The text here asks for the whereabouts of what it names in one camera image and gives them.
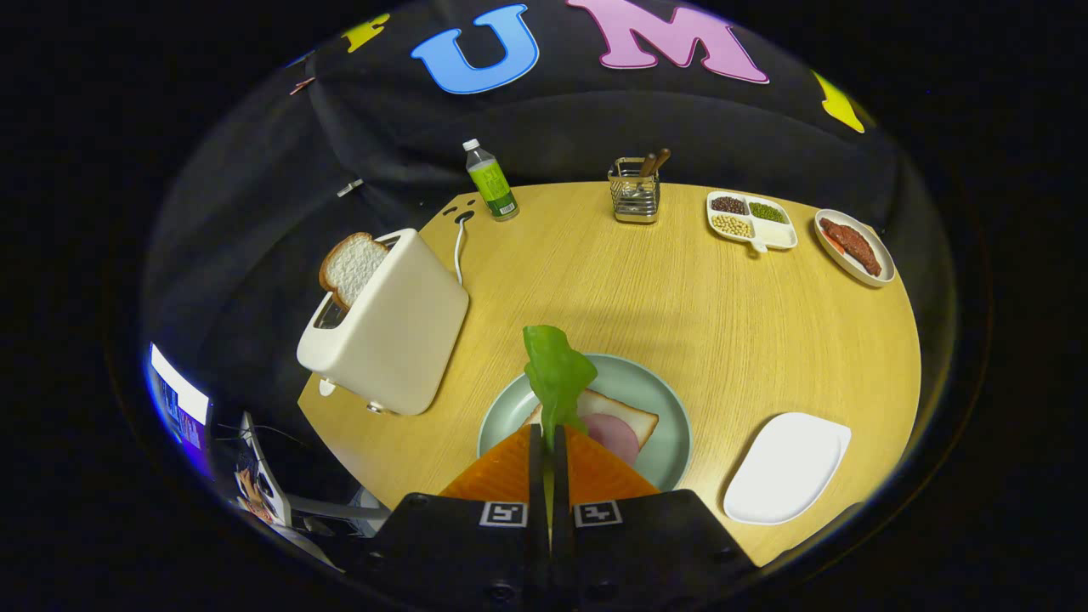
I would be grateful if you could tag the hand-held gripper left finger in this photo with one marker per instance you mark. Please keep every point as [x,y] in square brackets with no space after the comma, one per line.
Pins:
[476,535]

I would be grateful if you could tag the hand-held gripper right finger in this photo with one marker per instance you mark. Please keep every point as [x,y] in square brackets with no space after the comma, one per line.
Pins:
[646,535]

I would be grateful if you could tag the green lettuce leaf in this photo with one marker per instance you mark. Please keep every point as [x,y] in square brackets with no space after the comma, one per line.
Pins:
[557,374]

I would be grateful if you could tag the plain white bread slice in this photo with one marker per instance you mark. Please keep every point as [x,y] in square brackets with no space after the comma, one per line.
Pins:
[353,265]

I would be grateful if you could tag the pink ham slice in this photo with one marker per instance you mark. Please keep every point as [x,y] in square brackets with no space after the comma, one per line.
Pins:
[612,435]

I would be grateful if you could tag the bread slice under ham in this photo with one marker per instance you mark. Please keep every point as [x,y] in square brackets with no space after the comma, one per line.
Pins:
[636,418]

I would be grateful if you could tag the pale green round plate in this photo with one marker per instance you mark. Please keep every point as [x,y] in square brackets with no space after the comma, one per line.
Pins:
[667,416]

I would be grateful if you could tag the white square plate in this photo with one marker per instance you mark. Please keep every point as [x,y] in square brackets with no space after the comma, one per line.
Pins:
[786,467]

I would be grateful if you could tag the white toaster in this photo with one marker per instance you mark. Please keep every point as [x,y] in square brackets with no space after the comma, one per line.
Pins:
[399,340]

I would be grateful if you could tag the pile of yellow soybeans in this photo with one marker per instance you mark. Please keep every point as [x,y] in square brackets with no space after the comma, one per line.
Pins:
[731,225]

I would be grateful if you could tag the white divided dish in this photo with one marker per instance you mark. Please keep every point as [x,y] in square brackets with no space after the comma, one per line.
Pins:
[775,234]

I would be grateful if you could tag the computer monitor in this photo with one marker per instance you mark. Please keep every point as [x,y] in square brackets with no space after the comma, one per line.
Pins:
[178,395]

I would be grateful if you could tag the pile of dark red beans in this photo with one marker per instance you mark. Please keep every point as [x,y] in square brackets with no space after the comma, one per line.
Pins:
[728,204]

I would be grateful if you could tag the pile of green beans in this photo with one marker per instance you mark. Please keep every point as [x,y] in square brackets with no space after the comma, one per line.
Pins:
[767,212]

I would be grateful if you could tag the clear bottle with green label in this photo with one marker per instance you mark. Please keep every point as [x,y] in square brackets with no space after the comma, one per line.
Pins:
[493,187]

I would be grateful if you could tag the brown meat strips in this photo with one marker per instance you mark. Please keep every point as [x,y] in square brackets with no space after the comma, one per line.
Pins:
[854,246]

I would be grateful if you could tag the silver clip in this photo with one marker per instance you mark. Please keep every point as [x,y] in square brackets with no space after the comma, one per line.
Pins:
[348,187]

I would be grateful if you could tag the white oval plate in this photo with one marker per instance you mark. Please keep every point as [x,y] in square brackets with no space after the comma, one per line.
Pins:
[875,240]

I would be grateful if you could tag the black backdrop cloth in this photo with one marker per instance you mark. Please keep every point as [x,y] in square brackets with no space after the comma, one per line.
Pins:
[595,119]

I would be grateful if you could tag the red clip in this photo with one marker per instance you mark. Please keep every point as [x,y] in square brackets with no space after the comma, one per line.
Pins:
[302,85]

